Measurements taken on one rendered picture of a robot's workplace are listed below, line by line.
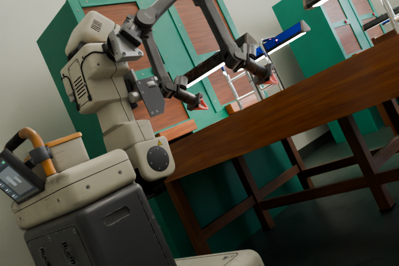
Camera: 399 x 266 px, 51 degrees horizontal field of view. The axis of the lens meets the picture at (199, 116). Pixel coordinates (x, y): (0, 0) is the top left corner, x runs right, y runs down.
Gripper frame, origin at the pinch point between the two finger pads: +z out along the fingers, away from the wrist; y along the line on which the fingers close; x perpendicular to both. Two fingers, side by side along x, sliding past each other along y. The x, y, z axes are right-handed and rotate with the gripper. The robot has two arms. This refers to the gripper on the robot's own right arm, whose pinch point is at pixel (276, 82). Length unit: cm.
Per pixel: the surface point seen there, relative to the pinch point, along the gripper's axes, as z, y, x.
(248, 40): -6.9, 13.4, -28.0
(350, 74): -7.4, -41.7, 19.7
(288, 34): 34, 24, -64
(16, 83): -75, 186, -45
